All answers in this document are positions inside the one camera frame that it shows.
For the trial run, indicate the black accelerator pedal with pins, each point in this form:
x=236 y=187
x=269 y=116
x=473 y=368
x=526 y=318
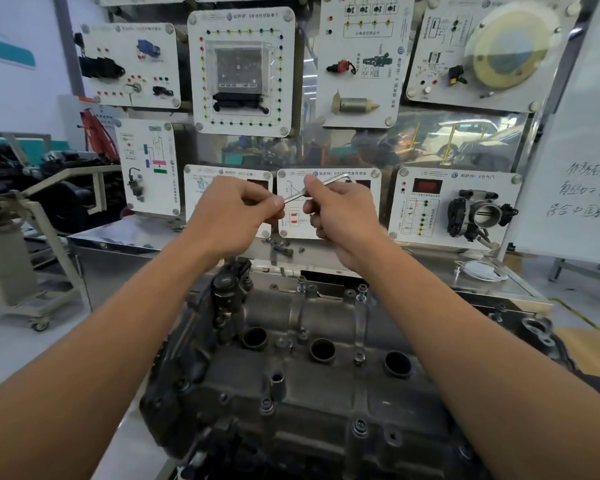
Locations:
x=100 y=67

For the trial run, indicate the white panel curve graph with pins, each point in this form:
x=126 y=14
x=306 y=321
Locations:
x=370 y=209

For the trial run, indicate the cardboard box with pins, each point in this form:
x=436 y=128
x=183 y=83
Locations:
x=517 y=264

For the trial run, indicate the red hoist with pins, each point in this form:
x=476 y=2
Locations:
x=97 y=134

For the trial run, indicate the black throttle body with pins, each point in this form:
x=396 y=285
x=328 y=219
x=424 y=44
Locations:
x=485 y=214

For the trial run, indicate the grey metal engine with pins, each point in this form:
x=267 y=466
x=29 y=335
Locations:
x=320 y=394

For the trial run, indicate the person's right hand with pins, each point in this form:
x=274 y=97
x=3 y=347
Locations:
x=350 y=224

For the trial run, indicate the person's right forearm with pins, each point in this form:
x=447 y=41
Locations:
x=505 y=389

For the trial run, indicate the black engine on trolley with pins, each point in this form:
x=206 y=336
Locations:
x=70 y=204

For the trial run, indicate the yellow blue disc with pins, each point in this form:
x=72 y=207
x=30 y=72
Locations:
x=510 y=49

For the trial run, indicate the clear cased control module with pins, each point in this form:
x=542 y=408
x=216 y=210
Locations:
x=240 y=64

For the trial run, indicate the white panel throttle body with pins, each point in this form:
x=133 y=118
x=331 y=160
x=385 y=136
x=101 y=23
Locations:
x=400 y=234

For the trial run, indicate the white panel black lever sensor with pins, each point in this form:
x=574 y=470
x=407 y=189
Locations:
x=192 y=194

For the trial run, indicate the white sensor training panel board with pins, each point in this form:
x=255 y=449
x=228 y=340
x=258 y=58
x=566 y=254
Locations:
x=120 y=274

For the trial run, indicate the teal striped wall poster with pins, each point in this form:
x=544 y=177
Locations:
x=5 y=52

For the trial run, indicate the silver hex key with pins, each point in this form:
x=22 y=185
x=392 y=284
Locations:
x=325 y=182

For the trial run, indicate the white panel yellow disc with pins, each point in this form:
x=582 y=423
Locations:
x=460 y=99

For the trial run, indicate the grey wall cabinet orange strip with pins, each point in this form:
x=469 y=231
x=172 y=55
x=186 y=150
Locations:
x=67 y=124

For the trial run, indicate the white panel brass filter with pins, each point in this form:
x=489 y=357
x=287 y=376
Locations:
x=330 y=44

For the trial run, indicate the engine on beige stand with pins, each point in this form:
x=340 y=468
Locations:
x=10 y=264

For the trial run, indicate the white panel green red labels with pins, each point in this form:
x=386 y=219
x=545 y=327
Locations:
x=170 y=194

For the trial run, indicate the large whiteboard on stand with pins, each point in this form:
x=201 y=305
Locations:
x=575 y=119

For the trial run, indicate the person's left hand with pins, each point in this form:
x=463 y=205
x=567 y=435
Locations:
x=230 y=214

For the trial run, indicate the white panel control module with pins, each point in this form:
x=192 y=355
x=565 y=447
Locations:
x=197 y=119

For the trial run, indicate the small black metal clip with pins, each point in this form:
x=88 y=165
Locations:
x=284 y=249

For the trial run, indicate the person's left forearm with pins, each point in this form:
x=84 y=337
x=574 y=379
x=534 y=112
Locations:
x=80 y=379

